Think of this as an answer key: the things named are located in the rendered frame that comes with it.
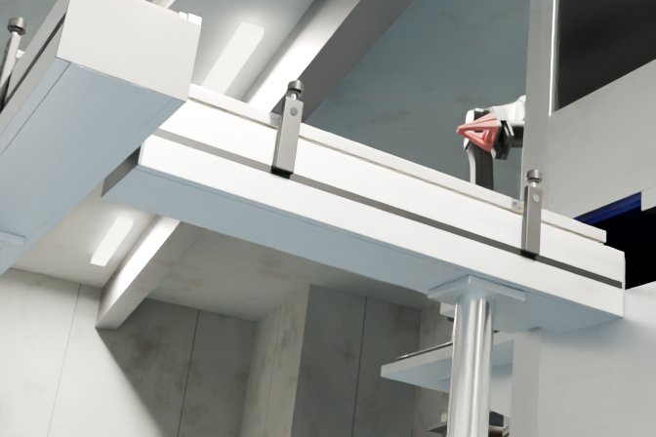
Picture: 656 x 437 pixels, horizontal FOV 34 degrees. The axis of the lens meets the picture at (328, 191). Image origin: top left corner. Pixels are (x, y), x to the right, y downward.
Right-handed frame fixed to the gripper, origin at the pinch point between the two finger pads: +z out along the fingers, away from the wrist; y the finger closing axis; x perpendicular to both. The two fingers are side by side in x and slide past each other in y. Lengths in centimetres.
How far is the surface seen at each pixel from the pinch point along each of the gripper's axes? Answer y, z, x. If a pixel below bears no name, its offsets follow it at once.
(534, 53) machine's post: 22.0, -0.4, -33.3
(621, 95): 46, -5, -42
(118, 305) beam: -496, 81, 588
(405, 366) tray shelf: 48, 15, 17
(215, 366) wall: -526, -15, 702
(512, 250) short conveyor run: 73, 16, -36
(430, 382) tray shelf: 46, 9, 23
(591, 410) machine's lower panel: 83, 2, -17
